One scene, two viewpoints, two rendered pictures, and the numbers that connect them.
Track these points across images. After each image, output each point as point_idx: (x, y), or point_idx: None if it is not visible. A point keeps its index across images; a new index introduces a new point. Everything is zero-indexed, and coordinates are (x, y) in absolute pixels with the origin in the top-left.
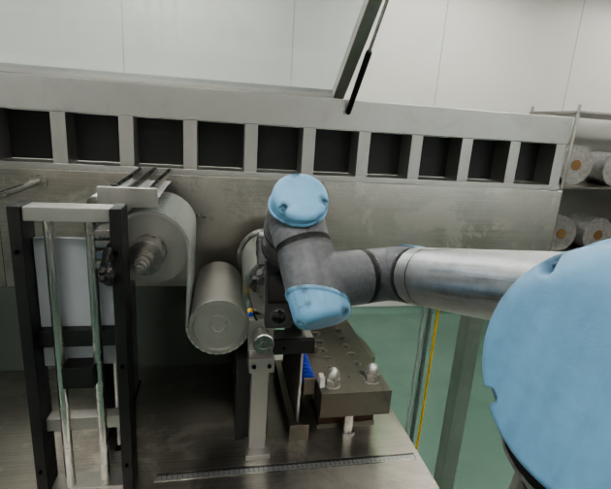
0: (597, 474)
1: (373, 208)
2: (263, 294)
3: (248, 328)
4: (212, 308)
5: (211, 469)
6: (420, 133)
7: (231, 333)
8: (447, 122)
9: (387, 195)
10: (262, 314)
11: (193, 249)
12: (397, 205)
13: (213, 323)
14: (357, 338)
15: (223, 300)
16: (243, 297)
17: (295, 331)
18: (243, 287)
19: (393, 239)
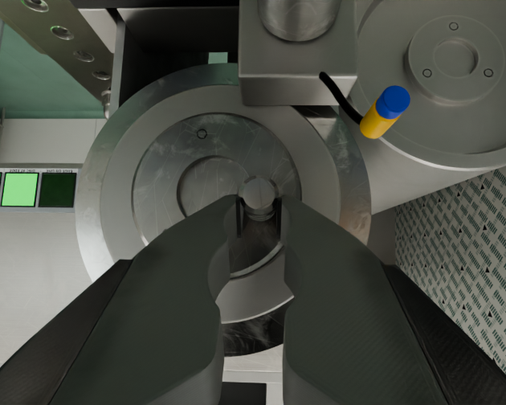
0: None
1: (42, 314)
2: (316, 232)
3: (355, 38)
4: (481, 134)
5: None
6: None
7: (399, 33)
8: None
9: (14, 340)
10: (287, 103)
11: (446, 285)
12: None
13: (477, 71)
14: (50, 54)
15: (448, 168)
16: (361, 178)
17: (157, 42)
18: (365, 221)
19: (5, 251)
